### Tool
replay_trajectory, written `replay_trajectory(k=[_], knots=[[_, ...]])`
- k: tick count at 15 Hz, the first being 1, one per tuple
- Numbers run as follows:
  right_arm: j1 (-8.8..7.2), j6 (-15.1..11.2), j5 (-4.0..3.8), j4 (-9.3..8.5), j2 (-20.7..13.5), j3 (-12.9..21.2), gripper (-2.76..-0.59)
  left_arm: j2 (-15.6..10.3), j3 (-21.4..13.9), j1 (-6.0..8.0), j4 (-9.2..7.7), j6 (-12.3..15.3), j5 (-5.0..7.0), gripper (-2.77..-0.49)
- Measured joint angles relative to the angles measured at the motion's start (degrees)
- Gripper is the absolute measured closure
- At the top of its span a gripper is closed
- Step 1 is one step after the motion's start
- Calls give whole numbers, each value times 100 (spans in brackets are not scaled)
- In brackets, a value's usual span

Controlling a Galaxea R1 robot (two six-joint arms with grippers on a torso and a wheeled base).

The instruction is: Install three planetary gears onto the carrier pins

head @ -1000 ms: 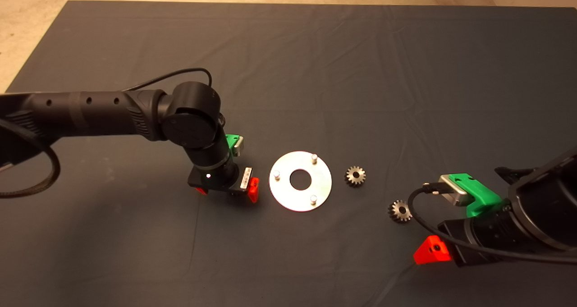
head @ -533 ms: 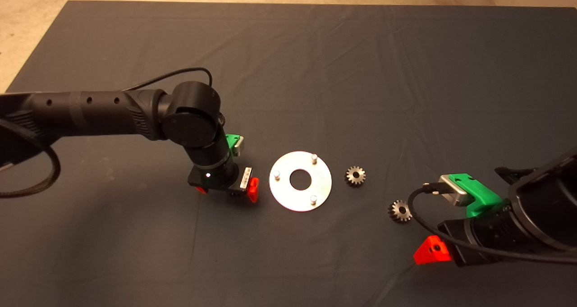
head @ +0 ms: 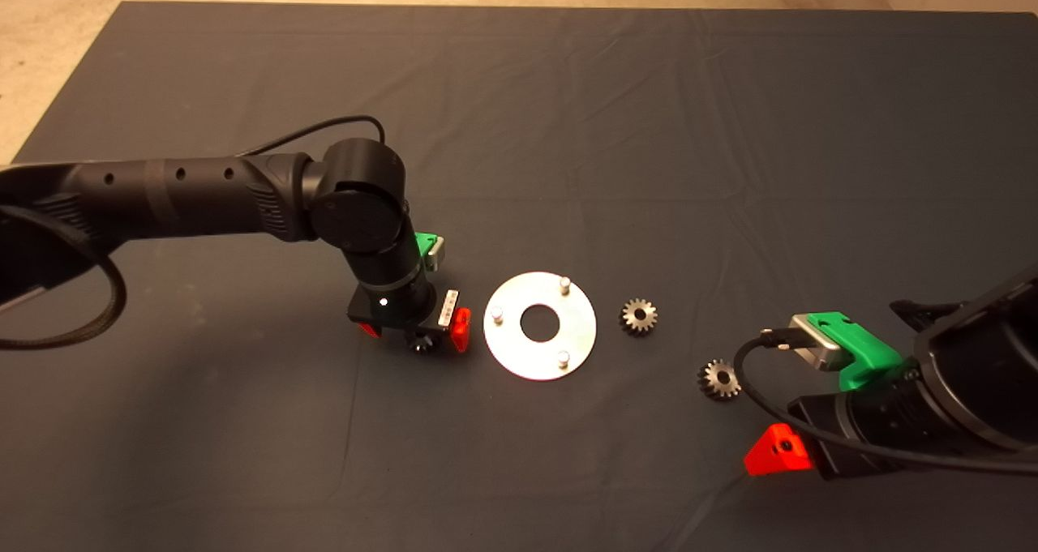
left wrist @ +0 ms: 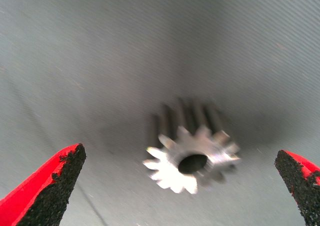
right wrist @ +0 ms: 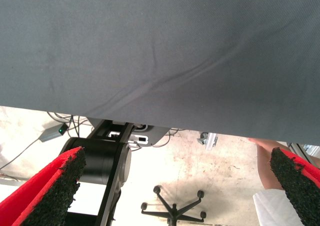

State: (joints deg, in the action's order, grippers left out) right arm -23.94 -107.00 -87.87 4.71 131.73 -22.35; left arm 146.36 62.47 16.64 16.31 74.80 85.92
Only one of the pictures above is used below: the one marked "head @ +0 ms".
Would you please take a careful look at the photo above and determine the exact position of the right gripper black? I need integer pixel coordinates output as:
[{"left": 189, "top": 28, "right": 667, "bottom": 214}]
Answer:
[{"left": 744, "top": 370, "right": 941, "bottom": 481}]

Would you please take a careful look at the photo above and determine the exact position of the round metal carrier plate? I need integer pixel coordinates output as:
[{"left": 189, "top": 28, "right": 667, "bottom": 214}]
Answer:
[{"left": 483, "top": 272, "right": 598, "bottom": 382}]

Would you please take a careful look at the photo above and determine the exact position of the black braided cable sleeve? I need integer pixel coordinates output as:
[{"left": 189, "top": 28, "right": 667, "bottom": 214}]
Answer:
[{"left": 0, "top": 203, "right": 128, "bottom": 352}]

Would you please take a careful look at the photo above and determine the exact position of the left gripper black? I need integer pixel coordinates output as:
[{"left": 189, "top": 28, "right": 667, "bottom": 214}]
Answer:
[{"left": 348, "top": 272, "right": 473, "bottom": 353}]

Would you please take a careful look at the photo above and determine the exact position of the smooth black camera cable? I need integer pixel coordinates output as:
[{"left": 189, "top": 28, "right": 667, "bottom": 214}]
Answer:
[
  {"left": 734, "top": 332, "right": 1038, "bottom": 476},
  {"left": 239, "top": 114, "right": 386, "bottom": 160}
]

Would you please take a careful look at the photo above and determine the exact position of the dark grey table cloth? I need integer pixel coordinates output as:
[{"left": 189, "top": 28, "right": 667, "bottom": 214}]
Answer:
[{"left": 0, "top": 1, "right": 1038, "bottom": 552}]

